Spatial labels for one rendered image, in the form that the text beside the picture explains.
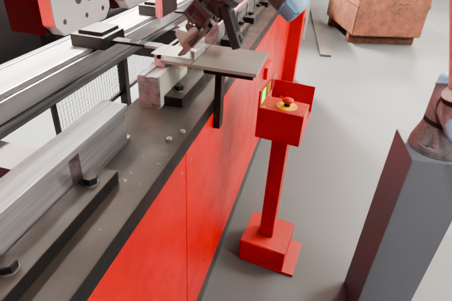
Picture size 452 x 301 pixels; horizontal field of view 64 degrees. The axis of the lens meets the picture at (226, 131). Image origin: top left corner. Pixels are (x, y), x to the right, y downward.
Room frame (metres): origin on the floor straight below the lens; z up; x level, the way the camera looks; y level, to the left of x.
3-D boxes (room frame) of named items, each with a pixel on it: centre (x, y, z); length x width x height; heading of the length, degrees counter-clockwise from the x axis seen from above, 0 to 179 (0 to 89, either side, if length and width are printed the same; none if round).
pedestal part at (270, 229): (1.18, -0.21, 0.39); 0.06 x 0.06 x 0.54; 70
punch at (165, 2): (1.02, 0.18, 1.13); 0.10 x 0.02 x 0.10; 166
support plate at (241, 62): (0.99, 0.04, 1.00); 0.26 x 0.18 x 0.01; 76
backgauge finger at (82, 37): (1.07, 0.33, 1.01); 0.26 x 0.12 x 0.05; 76
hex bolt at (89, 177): (0.52, 0.25, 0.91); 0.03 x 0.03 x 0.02
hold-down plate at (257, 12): (1.98, -0.12, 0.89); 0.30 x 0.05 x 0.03; 166
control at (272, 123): (1.18, -0.21, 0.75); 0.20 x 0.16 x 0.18; 160
